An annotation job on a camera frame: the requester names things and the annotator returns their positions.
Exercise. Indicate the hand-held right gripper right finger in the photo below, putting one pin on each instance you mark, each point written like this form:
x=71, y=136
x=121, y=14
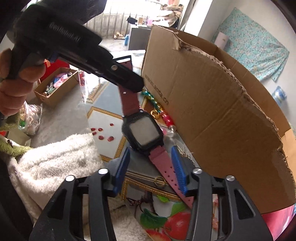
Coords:
x=178, y=171

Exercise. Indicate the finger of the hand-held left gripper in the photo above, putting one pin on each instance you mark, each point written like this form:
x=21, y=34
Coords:
x=115, y=71

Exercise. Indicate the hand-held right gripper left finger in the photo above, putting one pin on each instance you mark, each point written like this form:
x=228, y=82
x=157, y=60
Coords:
x=122, y=166

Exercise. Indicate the large cardboard box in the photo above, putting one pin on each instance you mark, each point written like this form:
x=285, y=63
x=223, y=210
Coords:
x=208, y=104

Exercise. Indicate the person's left hand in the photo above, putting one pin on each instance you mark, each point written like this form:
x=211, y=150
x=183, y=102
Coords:
x=13, y=92

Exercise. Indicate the blue bottle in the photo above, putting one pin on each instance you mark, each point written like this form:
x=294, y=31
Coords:
x=126, y=40

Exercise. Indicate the pair of beige shoes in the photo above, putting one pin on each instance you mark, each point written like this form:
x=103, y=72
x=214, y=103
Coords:
x=118, y=35

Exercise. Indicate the red paper bag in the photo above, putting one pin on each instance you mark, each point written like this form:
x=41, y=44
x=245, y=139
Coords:
x=55, y=67

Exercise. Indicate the dark cabinet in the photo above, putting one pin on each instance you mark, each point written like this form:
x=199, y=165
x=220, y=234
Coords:
x=137, y=38

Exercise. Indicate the metal railing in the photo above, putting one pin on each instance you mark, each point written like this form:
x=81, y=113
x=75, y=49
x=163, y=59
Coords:
x=104, y=23

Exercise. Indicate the small cardboard box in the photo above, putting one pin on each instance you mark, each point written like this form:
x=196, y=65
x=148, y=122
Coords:
x=62, y=92

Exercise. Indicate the white fluffy towel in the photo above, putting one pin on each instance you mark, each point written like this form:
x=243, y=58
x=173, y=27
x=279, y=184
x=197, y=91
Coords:
x=57, y=157

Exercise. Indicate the pile of clothes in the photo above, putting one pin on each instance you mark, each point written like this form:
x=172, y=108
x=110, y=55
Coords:
x=170, y=14

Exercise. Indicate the clear plastic bag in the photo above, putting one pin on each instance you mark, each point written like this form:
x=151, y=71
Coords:
x=31, y=120

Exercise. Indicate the rolled mat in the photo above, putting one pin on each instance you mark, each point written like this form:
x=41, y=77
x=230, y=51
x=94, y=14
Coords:
x=220, y=39

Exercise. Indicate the green fuzzy cloth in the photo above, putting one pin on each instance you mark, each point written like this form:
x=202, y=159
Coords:
x=11, y=149

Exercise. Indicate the blue water jug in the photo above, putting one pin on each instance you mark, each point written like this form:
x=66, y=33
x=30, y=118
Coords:
x=279, y=95

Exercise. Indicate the floral wall cloth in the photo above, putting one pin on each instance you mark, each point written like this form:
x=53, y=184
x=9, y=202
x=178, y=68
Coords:
x=252, y=41

